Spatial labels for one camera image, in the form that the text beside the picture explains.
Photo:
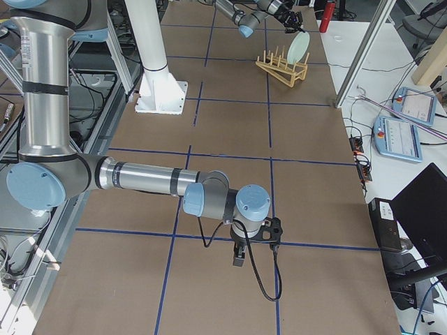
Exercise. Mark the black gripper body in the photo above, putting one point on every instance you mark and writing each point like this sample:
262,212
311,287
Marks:
239,241
290,18

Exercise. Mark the mint green plate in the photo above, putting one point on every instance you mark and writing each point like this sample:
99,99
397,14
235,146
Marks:
298,47

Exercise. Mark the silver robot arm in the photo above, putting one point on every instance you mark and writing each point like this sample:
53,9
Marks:
247,23
50,171

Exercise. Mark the wooden plate rack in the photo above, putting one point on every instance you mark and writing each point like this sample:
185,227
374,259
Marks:
276,64

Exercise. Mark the red cylinder bottle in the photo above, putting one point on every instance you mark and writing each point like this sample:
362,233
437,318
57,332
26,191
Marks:
327,15

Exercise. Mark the office chair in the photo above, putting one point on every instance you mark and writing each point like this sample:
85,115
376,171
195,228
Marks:
428,25

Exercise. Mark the orange black usb hub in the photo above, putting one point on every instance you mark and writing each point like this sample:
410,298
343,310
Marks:
356,144

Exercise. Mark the wooden beam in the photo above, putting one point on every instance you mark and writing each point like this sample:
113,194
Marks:
433,63

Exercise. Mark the near teach pendant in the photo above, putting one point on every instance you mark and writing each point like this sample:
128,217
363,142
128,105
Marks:
398,139

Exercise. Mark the teach pendant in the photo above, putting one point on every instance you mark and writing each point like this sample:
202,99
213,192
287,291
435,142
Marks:
416,105
398,139

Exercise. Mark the far teach pendant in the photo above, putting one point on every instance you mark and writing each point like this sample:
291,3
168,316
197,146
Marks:
416,105

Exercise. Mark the black computer box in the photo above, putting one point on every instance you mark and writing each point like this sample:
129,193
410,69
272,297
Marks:
384,225

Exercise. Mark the black monitor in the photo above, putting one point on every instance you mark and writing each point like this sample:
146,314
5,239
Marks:
420,208

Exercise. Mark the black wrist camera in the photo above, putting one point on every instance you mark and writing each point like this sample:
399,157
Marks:
270,231

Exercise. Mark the aluminium frame post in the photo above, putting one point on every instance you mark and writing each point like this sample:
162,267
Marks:
379,19

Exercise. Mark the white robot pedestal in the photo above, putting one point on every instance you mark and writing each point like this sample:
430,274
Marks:
159,91

